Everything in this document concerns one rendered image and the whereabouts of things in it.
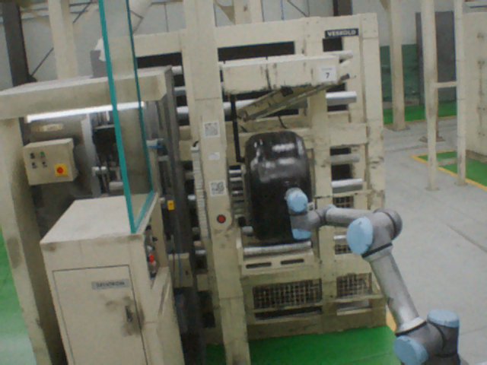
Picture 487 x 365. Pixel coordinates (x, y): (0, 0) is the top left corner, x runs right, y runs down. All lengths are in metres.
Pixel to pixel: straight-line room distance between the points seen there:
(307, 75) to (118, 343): 1.61
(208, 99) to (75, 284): 1.05
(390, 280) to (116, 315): 1.05
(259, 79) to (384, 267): 1.35
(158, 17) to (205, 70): 8.99
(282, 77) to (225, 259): 0.97
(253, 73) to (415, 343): 1.62
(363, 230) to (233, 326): 1.32
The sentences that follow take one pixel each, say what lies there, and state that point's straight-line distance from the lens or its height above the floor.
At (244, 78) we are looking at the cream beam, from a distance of 2.89.
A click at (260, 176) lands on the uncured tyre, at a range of 2.54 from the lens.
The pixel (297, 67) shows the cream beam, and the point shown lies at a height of 1.74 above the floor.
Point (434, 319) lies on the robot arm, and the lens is 2.01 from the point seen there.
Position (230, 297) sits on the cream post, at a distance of 2.93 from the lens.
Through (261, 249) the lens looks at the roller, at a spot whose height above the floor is 0.91.
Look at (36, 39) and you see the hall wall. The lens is 11.72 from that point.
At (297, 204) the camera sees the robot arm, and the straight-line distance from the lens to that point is 2.18.
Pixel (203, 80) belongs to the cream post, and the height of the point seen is 1.75.
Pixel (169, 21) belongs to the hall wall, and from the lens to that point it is 11.60.
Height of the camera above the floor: 1.95
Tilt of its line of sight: 15 degrees down
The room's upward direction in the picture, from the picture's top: 6 degrees counter-clockwise
